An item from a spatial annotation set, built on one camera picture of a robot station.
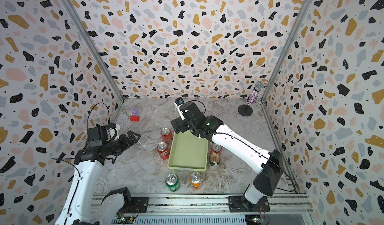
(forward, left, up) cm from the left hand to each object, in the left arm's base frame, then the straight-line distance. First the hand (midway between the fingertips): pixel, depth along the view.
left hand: (135, 139), depth 77 cm
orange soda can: (-18, -31, -8) cm, 37 cm away
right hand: (+6, -24, +9) cm, 26 cm away
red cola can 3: (-1, -42, -9) cm, 43 cm away
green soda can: (-18, -20, -9) cm, 28 cm away
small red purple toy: (+29, +14, -19) cm, 38 cm away
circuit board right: (-33, -58, -19) cm, 70 cm away
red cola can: (+8, -13, -10) cm, 18 cm away
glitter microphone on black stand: (+34, -69, -18) cm, 79 cm away
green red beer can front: (-8, -40, -8) cm, 42 cm away
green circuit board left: (-32, +2, -20) cm, 38 cm away
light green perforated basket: (+1, -26, -19) cm, 32 cm away
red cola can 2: (-2, -13, -9) cm, 16 cm away
